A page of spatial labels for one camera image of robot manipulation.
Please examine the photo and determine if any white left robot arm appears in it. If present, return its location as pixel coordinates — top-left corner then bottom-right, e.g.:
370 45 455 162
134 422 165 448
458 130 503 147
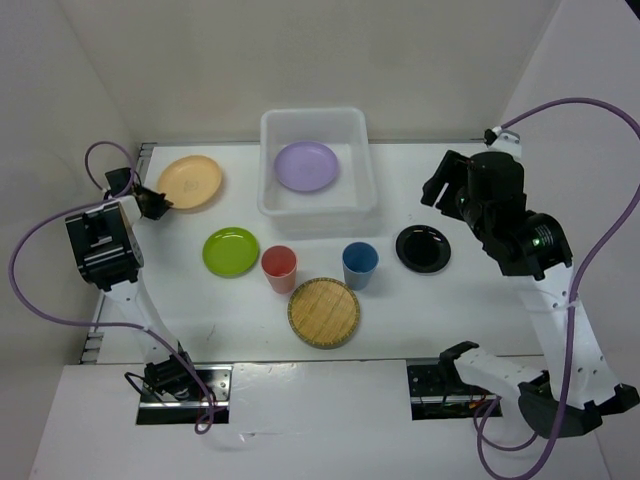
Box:
65 167 202 401

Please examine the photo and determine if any translucent white plastic bin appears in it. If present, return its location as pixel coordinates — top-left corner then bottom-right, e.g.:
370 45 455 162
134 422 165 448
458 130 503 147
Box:
257 107 378 236

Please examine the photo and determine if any purple plastic plate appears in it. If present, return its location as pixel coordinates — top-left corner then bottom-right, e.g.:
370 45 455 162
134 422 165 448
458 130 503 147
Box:
274 141 340 193

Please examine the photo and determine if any black glossy plate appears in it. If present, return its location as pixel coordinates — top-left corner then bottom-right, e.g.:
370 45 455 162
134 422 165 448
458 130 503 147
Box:
395 225 451 275

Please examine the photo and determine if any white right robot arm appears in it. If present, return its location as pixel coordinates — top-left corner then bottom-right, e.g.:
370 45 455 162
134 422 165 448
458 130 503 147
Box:
421 150 639 439

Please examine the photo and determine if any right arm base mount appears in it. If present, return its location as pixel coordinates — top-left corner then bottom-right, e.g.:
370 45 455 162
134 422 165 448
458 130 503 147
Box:
406 359 496 421

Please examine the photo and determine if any red plastic cup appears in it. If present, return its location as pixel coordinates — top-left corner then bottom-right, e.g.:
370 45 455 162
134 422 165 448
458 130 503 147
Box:
261 245 297 294

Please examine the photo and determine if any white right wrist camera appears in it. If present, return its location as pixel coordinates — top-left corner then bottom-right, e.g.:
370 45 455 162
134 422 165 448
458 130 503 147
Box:
483 126 522 161

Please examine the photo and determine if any green plastic plate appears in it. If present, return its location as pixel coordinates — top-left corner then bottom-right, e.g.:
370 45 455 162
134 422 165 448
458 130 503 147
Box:
202 227 260 277

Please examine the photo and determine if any blue plastic cup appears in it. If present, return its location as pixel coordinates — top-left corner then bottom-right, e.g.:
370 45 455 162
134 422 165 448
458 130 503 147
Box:
342 242 379 290

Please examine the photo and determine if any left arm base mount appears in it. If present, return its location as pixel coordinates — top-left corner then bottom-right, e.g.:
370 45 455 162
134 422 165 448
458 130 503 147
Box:
124 364 233 426

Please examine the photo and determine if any orange plastic plate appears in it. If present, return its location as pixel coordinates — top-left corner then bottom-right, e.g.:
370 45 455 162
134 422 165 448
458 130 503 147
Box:
156 155 223 210

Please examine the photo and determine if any round bamboo woven tray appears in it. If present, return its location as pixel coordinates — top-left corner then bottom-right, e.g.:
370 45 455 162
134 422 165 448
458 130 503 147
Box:
287 277 361 349

